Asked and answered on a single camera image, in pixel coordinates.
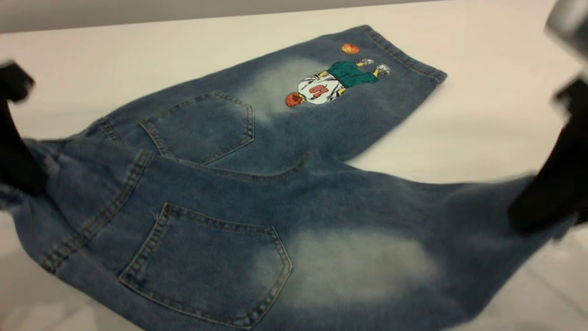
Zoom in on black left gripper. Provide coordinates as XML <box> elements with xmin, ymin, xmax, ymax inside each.
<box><xmin>0</xmin><ymin>61</ymin><xmax>49</xmax><ymax>196</ymax></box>

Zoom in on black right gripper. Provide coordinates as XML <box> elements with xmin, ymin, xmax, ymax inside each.
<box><xmin>508</xmin><ymin>78</ymin><xmax>588</xmax><ymax>235</ymax></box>

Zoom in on blue denim shorts with print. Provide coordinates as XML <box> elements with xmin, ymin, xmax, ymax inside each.
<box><xmin>0</xmin><ymin>25</ymin><xmax>576</xmax><ymax>331</ymax></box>

